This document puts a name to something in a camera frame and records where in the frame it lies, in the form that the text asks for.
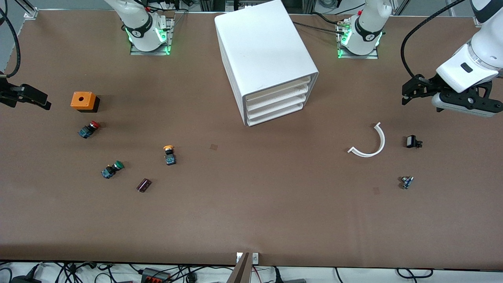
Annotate black power strip red switches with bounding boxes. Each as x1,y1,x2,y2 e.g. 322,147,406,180
141,268,172,283

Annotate yellow push button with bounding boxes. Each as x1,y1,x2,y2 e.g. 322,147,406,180
163,145,177,166

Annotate white drawer cabinet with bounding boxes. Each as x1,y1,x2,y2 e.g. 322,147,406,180
215,0,319,127

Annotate aluminium frame profile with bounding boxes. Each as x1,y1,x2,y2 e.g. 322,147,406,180
14,0,39,20

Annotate green push button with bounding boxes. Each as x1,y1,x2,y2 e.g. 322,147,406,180
101,160,125,180

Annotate black looped cable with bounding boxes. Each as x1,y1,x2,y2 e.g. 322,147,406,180
396,268,434,280

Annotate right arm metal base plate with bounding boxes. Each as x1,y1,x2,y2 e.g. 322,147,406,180
130,17,174,56

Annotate red push button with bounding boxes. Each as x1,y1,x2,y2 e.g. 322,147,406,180
78,121,101,139

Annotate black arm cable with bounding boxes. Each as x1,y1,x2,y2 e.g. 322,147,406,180
400,0,469,79
0,7,21,78

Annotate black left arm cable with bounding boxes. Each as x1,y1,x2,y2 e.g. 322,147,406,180
400,0,469,79

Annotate orange box with hole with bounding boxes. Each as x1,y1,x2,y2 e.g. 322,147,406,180
71,91,101,114

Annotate white plastic drawer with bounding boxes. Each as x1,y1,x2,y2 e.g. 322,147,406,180
246,75,313,108
248,92,308,120
248,100,305,127
247,83,311,114

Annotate white curved plastic piece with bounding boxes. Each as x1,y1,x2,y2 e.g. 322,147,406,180
347,122,386,158

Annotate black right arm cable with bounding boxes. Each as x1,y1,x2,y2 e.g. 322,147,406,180
0,7,21,78

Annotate brown wooden post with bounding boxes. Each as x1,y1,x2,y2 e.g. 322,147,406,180
226,252,252,283

